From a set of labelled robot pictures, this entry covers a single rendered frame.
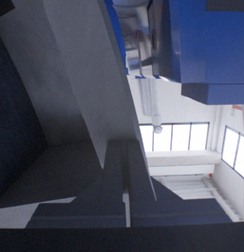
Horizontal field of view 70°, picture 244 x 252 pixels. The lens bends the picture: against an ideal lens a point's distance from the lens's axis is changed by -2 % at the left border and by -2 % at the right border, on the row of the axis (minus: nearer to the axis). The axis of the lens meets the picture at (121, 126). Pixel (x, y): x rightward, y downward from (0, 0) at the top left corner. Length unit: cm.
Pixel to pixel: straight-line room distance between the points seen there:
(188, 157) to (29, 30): 989
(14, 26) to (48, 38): 6
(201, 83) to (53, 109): 25
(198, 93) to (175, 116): 962
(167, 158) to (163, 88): 357
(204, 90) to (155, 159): 946
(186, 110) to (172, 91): 127
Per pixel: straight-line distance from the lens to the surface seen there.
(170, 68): 16
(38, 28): 35
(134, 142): 15
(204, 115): 1036
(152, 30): 24
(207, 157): 1047
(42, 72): 34
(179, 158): 993
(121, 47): 202
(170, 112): 968
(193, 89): 19
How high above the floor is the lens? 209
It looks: 17 degrees up
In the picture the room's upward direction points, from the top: 179 degrees clockwise
